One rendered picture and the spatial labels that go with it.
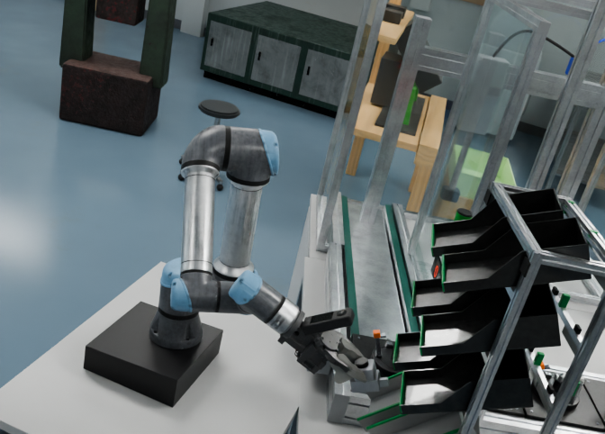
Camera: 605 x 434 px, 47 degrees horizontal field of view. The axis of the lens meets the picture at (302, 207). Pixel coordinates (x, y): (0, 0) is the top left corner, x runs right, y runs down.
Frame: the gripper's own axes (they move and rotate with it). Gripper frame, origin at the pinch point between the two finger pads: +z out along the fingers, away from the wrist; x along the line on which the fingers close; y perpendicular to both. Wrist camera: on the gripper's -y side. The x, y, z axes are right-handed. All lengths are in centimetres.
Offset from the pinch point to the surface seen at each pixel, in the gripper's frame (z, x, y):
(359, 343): 11, -48, 24
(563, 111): 28, -128, -58
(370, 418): 13.2, -8.0, 15.5
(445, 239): -3.4, -16.6, -30.5
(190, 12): -238, -792, 216
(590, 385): 77, -61, -7
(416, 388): 12.6, -2.3, -2.7
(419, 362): 11.2, -8.4, -5.3
